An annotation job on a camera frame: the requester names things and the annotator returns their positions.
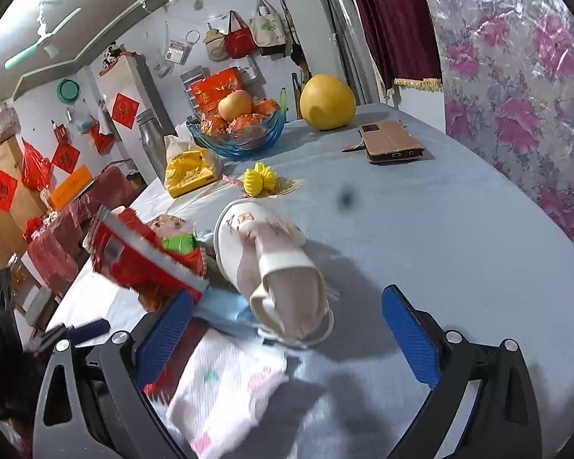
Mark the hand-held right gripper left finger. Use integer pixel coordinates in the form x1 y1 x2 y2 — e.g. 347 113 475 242
31 289 197 459

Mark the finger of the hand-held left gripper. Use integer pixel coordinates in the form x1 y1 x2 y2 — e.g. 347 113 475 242
66 318 112 346

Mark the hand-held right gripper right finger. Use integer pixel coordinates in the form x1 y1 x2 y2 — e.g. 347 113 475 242
380 284 543 459

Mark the blue face mask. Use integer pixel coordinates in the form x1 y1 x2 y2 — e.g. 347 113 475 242
191 289 278 341

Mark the white floral paper towel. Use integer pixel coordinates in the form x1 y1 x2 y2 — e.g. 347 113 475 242
165 327 290 457

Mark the red snack packet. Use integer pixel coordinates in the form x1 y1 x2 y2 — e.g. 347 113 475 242
85 207 210 311

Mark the white slipper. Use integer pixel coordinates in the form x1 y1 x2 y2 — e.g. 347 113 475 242
214 199 336 350

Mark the red covered furniture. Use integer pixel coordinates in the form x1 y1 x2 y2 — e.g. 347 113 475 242
26 165 149 292

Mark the black chair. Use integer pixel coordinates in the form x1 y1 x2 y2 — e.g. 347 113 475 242
0 268 34 422

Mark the colourful printed packet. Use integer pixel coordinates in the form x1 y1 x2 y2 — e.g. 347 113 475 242
146 214 216 278

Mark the light blue tablecloth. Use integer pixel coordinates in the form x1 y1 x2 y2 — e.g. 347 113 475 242
43 103 574 459

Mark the wooden door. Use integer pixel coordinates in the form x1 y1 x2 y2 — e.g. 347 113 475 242
0 134 53 273

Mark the orange box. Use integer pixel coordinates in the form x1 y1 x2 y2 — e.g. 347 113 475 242
48 165 94 211

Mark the red diamond paper on door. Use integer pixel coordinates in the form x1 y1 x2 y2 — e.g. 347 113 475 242
0 168 19 212

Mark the yellow packet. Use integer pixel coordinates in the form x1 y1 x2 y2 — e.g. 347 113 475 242
165 148 224 198

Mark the red plastic bag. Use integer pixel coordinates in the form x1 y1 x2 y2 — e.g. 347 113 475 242
20 138 53 192

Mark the yellow plastic toy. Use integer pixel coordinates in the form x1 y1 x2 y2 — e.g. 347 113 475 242
243 163 278 197

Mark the steel thermos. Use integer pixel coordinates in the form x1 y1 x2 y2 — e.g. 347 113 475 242
136 109 168 177

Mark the white plastic bag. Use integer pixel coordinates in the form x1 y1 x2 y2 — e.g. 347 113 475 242
165 134 197 155

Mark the phone in brown case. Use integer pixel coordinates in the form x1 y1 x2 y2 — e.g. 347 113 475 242
342 120 426 164

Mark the blue glass fruit bowl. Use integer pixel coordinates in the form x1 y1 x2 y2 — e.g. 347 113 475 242
186 103 288 161

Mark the orange in plastic wrapper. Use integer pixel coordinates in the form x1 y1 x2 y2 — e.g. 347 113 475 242
230 114 269 133
253 98 280 118
200 114 230 135

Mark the red diamond paper on refrigerator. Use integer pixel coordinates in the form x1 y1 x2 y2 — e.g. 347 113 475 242
111 92 140 130

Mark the green plate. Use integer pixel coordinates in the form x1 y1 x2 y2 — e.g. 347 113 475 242
57 78 80 105

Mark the apple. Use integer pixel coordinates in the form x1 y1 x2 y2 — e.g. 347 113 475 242
219 90 253 122

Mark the yellow pomelo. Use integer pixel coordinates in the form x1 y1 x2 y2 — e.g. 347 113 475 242
300 74 356 131

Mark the floral plastic sheet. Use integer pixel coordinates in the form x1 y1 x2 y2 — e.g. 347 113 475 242
414 0 574 269

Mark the white refrigerator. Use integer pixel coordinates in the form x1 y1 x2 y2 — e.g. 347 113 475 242
97 52 178 154

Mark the white drawer rack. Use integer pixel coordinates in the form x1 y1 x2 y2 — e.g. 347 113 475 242
181 66 206 106

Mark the red gift box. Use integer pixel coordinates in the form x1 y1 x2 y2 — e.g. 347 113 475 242
190 68 245 107

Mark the black and white plush toy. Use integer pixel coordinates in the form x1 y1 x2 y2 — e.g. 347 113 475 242
101 43 125 68

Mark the clear plastic pouch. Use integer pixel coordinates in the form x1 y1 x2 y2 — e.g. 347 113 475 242
167 31 202 65

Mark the green ceiling fan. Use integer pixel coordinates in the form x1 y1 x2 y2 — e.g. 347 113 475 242
5 7 84 70

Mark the beige bag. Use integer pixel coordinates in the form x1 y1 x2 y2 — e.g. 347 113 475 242
203 24 230 62

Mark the red tote bag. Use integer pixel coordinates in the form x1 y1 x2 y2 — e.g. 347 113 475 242
224 11 259 59

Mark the dark red curtain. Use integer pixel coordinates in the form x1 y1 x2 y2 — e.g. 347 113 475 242
339 0 445 101

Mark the white tote bag green print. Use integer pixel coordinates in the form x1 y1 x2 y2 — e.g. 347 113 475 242
249 0 288 49

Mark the red diamond paper on wall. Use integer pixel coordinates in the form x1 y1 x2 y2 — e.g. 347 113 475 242
52 142 81 174

